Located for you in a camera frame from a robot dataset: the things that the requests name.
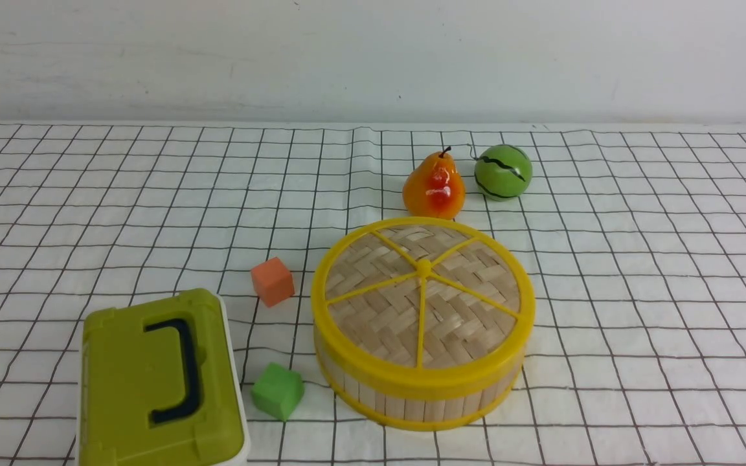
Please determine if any yellow woven steamer lid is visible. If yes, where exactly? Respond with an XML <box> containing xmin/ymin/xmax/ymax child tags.
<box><xmin>311</xmin><ymin>216</ymin><xmax>536</xmax><ymax>400</ymax></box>

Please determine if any bamboo steamer basket yellow rim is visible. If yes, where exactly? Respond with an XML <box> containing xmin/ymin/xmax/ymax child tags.
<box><xmin>313</xmin><ymin>329</ymin><xmax>525</xmax><ymax>431</ymax></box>

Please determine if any orange toy pear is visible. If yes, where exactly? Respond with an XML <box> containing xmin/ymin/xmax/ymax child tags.
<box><xmin>402</xmin><ymin>146</ymin><xmax>467</xmax><ymax>220</ymax></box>

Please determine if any orange foam cube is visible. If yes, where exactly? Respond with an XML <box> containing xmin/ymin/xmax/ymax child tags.
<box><xmin>251</xmin><ymin>257</ymin><xmax>295</xmax><ymax>307</ymax></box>

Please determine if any green toy watermelon ball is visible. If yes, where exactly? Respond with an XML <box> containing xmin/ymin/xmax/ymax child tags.
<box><xmin>474</xmin><ymin>144</ymin><xmax>533</xmax><ymax>201</ymax></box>

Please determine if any green foam cube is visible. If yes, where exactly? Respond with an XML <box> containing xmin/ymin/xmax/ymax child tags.
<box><xmin>251</xmin><ymin>362</ymin><xmax>305</xmax><ymax>422</ymax></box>

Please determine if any olive green lidded box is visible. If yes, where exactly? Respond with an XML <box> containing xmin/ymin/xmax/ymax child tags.
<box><xmin>75</xmin><ymin>288</ymin><xmax>251</xmax><ymax>465</ymax></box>

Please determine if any white black grid tablecloth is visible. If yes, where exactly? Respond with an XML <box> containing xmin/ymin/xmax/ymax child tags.
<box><xmin>0</xmin><ymin>123</ymin><xmax>746</xmax><ymax>465</ymax></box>

